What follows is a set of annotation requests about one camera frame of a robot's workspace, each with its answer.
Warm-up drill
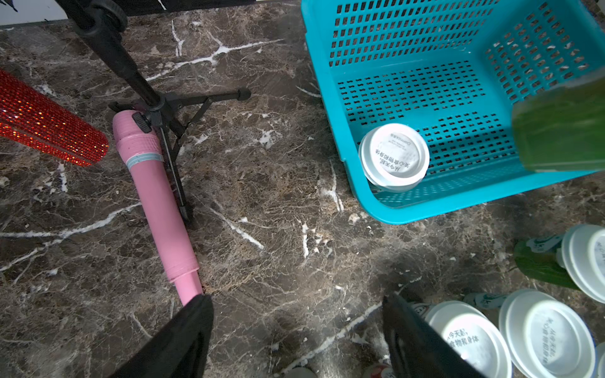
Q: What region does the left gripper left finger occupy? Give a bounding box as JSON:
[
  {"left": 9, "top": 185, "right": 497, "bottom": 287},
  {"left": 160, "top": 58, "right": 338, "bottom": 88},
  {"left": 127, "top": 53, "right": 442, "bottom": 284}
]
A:
[{"left": 112, "top": 295, "right": 214, "bottom": 377}]

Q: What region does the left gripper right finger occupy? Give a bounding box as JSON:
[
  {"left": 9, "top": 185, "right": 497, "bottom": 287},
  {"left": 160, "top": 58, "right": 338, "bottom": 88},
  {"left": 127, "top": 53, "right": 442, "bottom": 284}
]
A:
[{"left": 382, "top": 292, "right": 482, "bottom": 378}]

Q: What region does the teal plastic basket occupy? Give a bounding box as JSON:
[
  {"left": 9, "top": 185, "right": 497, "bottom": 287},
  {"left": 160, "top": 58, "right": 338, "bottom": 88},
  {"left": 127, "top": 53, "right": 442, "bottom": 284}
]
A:
[{"left": 301, "top": 1, "right": 604, "bottom": 225}]

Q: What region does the black mini tripod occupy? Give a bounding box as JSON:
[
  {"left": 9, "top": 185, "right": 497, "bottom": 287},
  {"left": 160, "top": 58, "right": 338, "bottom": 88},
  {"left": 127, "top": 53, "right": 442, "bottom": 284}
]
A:
[{"left": 57, "top": 0, "right": 251, "bottom": 223}]

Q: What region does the yogurt cup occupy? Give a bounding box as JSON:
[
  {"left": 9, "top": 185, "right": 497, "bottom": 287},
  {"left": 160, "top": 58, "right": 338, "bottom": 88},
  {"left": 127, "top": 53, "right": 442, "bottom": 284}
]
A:
[
  {"left": 511, "top": 69, "right": 604, "bottom": 173},
  {"left": 284, "top": 363, "right": 396, "bottom": 378},
  {"left": 462, "top": 289, "right": 597, "bottom": 378},
  {"left": 359, "top": 123, "right": 430, "bottom": 193},
  {"left": 592, "top": 343, "right": 605, "bottom": 378},
  {"left": 411, "top": 301, "right": 513, "bottom": 378},
  {"left": 513, "top": 225, "right": 604, "bottom": 303}
]

